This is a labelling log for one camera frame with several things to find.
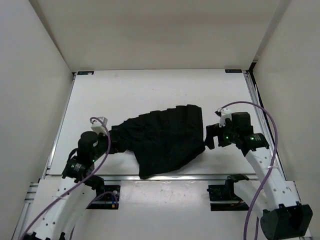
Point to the left blue corner label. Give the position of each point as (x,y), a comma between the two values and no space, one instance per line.
(84,73)

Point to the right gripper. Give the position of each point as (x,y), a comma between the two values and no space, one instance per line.
(213,130)

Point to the right blue corner label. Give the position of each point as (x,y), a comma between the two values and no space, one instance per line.
(233,71)

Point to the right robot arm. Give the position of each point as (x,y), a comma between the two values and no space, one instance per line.
(280,212)

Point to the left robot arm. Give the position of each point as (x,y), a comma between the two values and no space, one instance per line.
(79,187)

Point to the front aluminium rail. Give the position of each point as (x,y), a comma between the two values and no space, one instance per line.
(184,177)

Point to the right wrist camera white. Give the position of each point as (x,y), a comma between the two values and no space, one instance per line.
(224,114)

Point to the black skirt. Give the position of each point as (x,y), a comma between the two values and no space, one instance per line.
(162,141)

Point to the blue corner label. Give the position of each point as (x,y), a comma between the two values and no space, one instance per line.
(84,73)
(233,71)

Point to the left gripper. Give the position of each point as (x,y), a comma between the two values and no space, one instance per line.
(102,136)

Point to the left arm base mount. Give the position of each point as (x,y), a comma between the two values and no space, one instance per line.
(107,194)

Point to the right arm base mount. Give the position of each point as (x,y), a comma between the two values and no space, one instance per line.
(222,196)

